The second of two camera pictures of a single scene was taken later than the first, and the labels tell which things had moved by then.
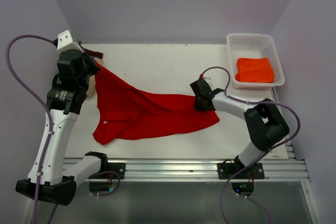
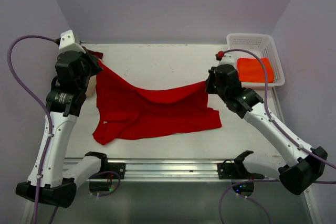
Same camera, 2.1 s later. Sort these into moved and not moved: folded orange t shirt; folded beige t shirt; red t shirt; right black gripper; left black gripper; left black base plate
Moved: red t shirt; right black gripper
Not moved: folded beige t shirt; folded orange t shirt; left black gripper; left black base plate
